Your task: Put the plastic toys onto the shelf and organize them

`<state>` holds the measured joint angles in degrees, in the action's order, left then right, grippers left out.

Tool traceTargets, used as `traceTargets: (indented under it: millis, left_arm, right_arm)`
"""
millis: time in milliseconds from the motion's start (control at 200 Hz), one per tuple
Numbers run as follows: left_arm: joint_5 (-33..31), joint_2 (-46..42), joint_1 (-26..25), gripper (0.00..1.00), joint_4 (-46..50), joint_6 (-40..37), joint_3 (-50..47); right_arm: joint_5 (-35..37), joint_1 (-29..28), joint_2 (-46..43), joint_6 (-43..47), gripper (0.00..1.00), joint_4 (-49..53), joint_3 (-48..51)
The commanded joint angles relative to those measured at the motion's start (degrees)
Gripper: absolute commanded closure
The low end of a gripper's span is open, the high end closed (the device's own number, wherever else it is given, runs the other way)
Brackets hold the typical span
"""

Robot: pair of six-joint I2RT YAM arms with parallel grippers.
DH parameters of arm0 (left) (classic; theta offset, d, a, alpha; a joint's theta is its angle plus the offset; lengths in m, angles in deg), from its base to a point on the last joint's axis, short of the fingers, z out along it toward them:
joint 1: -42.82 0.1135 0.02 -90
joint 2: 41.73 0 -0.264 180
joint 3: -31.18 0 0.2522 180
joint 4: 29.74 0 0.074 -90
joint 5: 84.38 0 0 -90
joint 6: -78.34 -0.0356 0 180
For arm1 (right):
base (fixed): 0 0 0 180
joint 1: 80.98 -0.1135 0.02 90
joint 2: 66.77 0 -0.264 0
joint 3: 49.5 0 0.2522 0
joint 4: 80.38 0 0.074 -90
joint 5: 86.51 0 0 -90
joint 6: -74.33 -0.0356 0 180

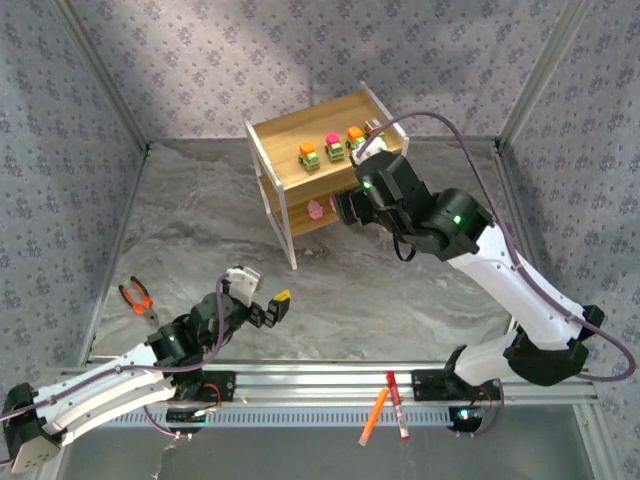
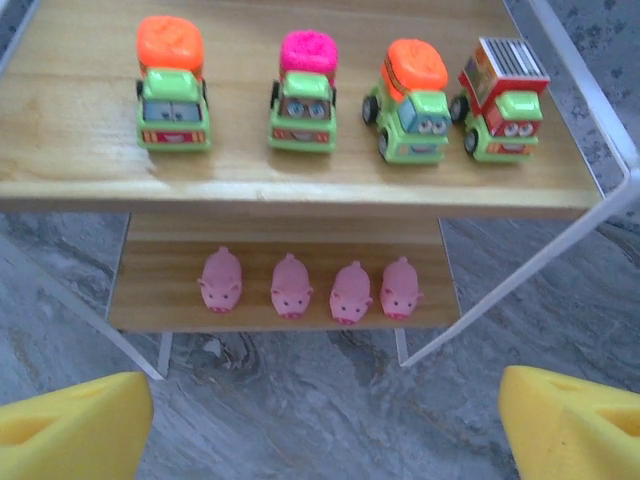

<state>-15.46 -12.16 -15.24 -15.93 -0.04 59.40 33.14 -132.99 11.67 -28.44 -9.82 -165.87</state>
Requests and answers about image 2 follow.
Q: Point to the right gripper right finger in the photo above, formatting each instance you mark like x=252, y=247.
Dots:
x=575, y=435

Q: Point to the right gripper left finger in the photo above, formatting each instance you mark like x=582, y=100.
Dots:
x=75, y=435

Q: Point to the pink plastic toy pig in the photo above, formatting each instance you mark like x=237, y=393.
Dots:
x=400, y=290
x=351, y=295
x=220, y=282
x=291, y=289

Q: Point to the orange-top green truck red grille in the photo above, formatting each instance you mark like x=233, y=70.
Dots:
x=172, y=100

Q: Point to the orange-top green truck blue face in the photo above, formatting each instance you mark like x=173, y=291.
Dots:
x=412, y=110

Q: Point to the pink-top green toy truck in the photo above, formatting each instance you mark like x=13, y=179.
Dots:
x=304, y=100

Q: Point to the wooden shelf white metal frame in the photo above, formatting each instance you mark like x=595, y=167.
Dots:
x=75, y=125

